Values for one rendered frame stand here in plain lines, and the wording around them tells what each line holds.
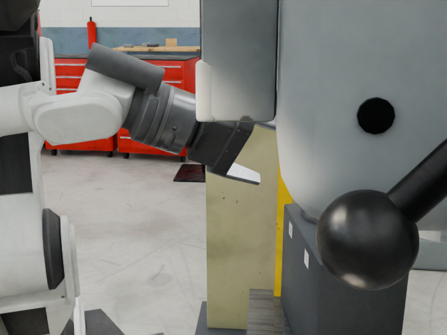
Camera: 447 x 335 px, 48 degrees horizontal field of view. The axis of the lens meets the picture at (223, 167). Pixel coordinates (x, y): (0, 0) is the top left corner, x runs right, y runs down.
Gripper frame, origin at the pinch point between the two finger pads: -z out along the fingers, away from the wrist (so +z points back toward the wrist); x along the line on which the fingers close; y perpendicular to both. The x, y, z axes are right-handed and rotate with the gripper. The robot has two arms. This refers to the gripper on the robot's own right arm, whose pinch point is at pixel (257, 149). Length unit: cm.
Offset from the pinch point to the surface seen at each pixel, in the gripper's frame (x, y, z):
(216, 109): 27.6, -36.1, 18.6
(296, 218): -7.2, -3.8, -10.2
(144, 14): -377, 797, -20
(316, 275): -3.1, -17.6, -9.0
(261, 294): -28.0, -3.4, -14.9
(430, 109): 35, -43, 14
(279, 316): -26.1, -8.4, -16.9
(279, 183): -80, 93, -57
